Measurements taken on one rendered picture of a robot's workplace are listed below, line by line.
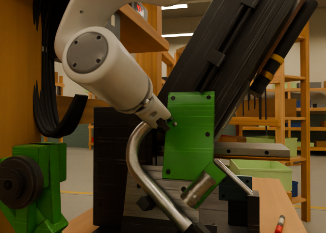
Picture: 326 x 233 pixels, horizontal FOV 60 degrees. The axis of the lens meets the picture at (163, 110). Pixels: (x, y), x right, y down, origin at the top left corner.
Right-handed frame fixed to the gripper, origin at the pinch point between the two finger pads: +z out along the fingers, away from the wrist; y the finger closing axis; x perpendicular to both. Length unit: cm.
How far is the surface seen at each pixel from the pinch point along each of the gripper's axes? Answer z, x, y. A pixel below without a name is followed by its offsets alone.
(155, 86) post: 72, -6, 42
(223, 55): -1.3, -20.6, -0.8
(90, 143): 803, 272, 425
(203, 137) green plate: 2.8, -4.7, -10.8
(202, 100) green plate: 2.8, -10.4, -3.8
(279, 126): 251, -78, 2
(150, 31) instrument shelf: 23.3, -16.9, 35.4
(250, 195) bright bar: 18.2, -3.6, -26.6
